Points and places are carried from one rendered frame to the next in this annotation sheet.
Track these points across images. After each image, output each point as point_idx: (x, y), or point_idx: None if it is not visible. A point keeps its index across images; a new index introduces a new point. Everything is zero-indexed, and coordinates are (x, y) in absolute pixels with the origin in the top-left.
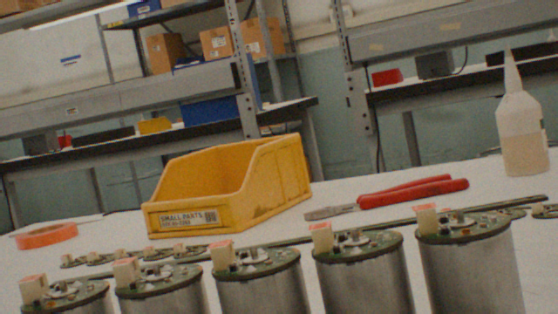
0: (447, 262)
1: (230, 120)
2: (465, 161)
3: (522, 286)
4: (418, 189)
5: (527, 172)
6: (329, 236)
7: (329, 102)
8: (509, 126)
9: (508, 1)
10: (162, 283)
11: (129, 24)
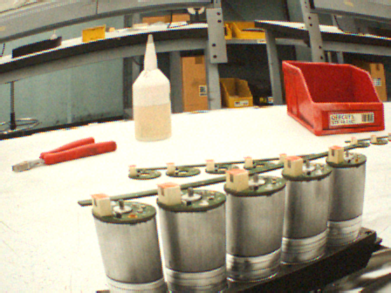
0: (351, 177)
1: None
2: (82, 128)
3: None
4: (83, 149)
5: (157, 137)
6: (302, 165)
7: None
8: (147, 97)
9: (37, 10)
10: (209, 201)
11: None
